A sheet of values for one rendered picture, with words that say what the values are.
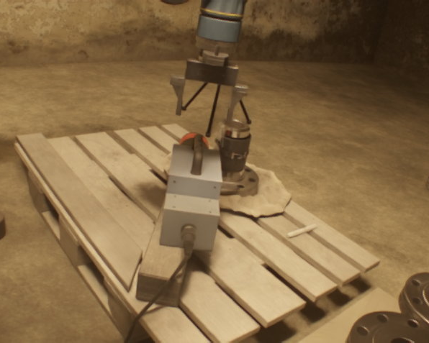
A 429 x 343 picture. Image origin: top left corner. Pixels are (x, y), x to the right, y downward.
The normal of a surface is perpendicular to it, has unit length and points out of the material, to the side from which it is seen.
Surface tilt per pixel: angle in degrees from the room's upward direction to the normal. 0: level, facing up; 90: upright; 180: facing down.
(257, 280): 0
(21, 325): 0
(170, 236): 90
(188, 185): 90
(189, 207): 0
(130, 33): 90
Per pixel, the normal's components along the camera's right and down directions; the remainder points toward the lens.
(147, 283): -0.09, 0.42
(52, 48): 0.61, 0.43
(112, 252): 0.16, -0.89
